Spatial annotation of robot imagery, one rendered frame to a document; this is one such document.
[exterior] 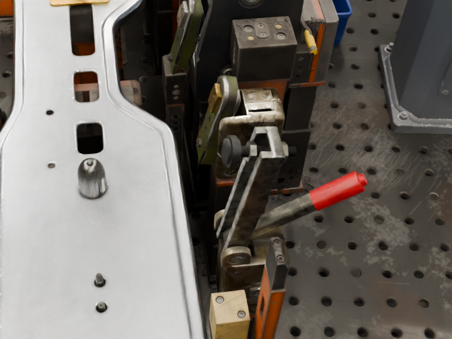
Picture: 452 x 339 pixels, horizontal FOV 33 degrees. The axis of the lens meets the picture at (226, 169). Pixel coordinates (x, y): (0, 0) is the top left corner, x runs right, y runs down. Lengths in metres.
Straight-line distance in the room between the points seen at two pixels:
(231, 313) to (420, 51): 0.70
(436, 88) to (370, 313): 0.41
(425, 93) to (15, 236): 0.76
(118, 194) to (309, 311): 0.40
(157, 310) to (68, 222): 0.15
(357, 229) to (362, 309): 0.14
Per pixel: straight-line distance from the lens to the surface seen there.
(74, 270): 0.85
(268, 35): 0.91
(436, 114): 1.40
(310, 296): 1.18
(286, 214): 0.77
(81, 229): 0.88
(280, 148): 0.67
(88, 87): 1.04
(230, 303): 0.75
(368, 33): 1.58
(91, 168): 0.87
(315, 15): 1.01
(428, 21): 1.28
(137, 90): 1.41
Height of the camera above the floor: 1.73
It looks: 53 degrees down
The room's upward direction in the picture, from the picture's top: 5 degrees clockwise
